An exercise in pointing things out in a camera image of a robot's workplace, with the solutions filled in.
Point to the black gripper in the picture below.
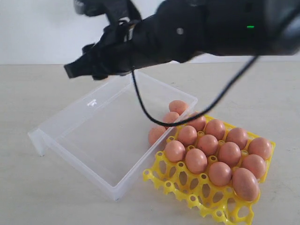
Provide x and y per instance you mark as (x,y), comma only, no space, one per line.
(175,32)

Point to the clear plastic storage box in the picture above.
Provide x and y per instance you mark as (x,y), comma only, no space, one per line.
(104,135)

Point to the brown egg top back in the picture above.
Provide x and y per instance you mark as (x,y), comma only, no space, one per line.
(155,133)

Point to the brown egg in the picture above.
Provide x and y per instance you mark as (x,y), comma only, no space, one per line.
(199,123)
(187,135)
(175,151)
(216,128)
(260,146)
(255,164)
(178,106)
(208,144)
(229,153)
(196,161)
(220,174)
(155,133)
(245,184)
(238,136)

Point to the brown egg edge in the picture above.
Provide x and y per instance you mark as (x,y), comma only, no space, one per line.
(171,117)

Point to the yellow plastic egg tray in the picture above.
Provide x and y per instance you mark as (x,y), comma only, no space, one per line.
(221,203)

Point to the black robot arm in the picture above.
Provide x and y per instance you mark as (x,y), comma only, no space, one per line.
(247,27)

